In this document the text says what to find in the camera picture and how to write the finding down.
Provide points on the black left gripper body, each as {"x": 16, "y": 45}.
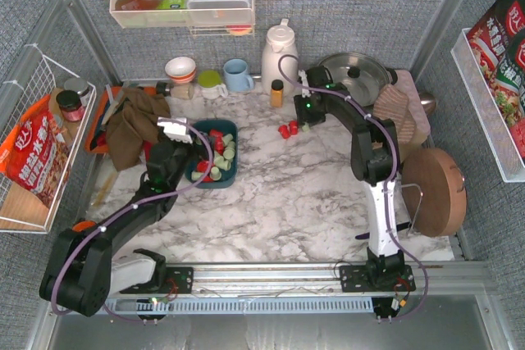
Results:
{"x": 197, "y": 142}

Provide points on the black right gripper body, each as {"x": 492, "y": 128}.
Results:
{"x": 308, "y": 119}

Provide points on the green capsule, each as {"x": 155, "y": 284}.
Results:
{"x": 305, "y": 127}
{"x": 223, "y": 164}
{"x": 196, "y": 175}

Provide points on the teal storage basket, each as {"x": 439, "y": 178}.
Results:
{"x": 230, "y": 134}

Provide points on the brown cloth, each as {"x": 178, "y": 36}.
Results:
{"x": 133, "y": 123}

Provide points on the pink striped towel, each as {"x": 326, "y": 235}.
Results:
{"x": 394, "y": 105}

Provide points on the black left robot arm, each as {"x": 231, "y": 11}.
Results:
{"x": 78, "y": 273}

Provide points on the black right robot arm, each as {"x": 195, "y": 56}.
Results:
{"x": 374, "y": 160}

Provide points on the orange spice bottle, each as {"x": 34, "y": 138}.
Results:
{"x": 276, "y": 94}

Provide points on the white thermos jug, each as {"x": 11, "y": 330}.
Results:
{"x": 280, "y": 41}

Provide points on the steel pot with lid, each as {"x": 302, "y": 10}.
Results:
{"x": 363, "y": 76}

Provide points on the pepper grinder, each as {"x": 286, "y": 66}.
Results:
{"x": 181, "y": 91}

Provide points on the blue mug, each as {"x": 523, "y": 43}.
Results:
{"x": 237, "y": 77}

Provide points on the orange tray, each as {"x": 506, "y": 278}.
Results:
{"x": 95, "y": 141}

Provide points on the green lid cup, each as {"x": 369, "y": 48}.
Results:
{"x": 211, "y": 85}

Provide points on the white orange bowl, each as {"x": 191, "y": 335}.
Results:
{"x": 181, "y": 69}

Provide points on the pink egg tray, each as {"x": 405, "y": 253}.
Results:
{"x": 406, "y": 85}

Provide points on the orange cup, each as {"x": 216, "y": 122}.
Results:
{"x": 83, "y": 225}

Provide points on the red lid jar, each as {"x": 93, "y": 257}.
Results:
{"x": 70, "y": 105}

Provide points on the silver lid jar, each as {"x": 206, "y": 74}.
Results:
{"x": 78, "y": 85}

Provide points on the red snack bag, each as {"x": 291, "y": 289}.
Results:
{"x": 32, "y": 155}

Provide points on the round wooden board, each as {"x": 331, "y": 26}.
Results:
{"x": 434, "y": 192}

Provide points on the clear plastic containers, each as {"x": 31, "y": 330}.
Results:
{"x": 219, "y": 12}

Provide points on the red seasoning packet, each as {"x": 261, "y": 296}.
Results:
{"x": 497, "y": 44}

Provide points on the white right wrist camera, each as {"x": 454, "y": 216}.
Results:
{"x": 302, "y": 79}

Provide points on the white wire basket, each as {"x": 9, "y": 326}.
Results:
{"x": 21, "y": 211}

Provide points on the purple handled knife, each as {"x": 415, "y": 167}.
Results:
{"x": 399, "y": 227}

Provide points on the white mesh wall basket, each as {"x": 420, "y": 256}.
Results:
{"x": 503, "y": 148}

